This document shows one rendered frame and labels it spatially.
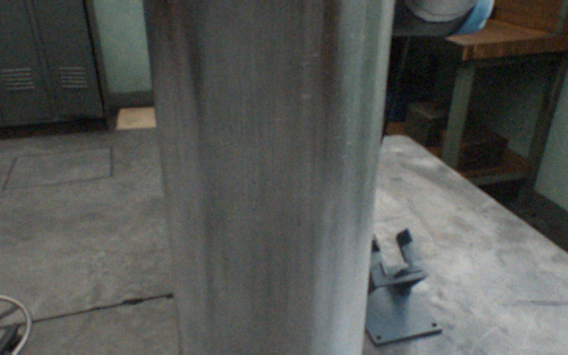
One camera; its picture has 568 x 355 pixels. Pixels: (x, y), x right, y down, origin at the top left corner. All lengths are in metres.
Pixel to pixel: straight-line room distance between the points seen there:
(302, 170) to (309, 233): 0.02
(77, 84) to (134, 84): 0.67
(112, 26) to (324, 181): 3.77
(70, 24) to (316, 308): 3.23
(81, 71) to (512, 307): 2.99
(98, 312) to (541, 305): 1.57
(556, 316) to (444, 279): 0.15
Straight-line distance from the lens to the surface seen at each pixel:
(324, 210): 0.16
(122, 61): 3.97
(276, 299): 0.18
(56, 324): 2.04
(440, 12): 0.47
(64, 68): 3.46
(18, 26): 3.46
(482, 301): 0.81
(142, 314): 1.98
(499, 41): 2.21
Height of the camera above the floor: 1.30
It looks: 28 degrees down
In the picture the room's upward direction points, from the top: straight up
